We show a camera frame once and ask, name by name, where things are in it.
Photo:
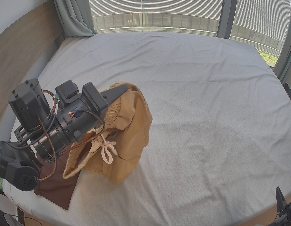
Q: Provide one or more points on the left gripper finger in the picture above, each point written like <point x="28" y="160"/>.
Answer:
<point x="113" y="95"/>

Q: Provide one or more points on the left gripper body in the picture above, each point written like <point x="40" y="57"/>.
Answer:
<point x="74" y="121"/>

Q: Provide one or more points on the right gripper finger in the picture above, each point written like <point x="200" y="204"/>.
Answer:
<point x="280" y="201"/>

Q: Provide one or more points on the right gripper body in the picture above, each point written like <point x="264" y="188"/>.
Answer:
<point x="290" y="211"/>

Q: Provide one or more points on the tan shorts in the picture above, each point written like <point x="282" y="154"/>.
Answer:
<point x="133" y="131"/>

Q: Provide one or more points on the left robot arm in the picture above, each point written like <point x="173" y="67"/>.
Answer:
<point x="25" y="102"/>

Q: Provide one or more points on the bed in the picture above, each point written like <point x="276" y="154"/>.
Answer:
<point x="183" y="102"/>

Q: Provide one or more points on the brown shorts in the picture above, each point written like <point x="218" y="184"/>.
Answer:
<point x="58" y="192"/>

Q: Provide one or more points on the window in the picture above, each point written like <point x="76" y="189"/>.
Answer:
<point x="159" y="3"/>

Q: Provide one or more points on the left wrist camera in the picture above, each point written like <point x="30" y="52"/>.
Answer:
<point x="67" y="90"/>

